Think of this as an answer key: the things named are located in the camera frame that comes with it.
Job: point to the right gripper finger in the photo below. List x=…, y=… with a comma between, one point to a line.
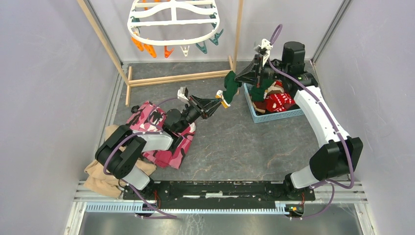
x=250, y=71
x=246, y=79

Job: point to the red white patterned sock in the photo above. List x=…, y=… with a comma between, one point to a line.
x=279, y=102

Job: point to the pink camouflage cloth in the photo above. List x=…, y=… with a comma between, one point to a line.
x=148, y=118

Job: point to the orange clothespin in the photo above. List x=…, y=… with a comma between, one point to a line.
x=168, y=51
x=150, y=49
x=138, y=44

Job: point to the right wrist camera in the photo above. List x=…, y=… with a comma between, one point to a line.
x=264, y=49

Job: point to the white clothespin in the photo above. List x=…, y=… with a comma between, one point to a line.
x=185, y=50

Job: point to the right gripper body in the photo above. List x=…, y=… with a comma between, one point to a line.
x=267, y=72

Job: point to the teal clothespin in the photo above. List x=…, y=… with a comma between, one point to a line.
x=215, y=38
x=202, y=47

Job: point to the green sock with yellow cuff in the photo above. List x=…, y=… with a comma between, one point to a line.
x=231, y=89

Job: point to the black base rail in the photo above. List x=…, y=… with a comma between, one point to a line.
x=224, y=194

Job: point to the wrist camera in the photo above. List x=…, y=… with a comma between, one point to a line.
x=264, y=49
x=182, y=95

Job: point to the beige cloth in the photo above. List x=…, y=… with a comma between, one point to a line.
x=108, y=185

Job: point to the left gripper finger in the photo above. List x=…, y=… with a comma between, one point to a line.
x=210, y=112
x=214, y=102

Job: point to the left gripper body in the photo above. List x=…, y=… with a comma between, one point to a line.
x=195, y=110

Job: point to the wooden hanger stand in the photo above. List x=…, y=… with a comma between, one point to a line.
x=93, y=19

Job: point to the white clip hanger frame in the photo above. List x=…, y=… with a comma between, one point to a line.
x=173, y=13

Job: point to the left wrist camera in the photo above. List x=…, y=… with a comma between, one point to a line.
x=182, y=95

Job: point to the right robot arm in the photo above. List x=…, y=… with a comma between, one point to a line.
x=338, y=153

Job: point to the light blue plastic basket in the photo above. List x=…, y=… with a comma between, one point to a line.
x=267, y=117

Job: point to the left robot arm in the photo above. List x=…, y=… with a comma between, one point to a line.
x=164, y=138

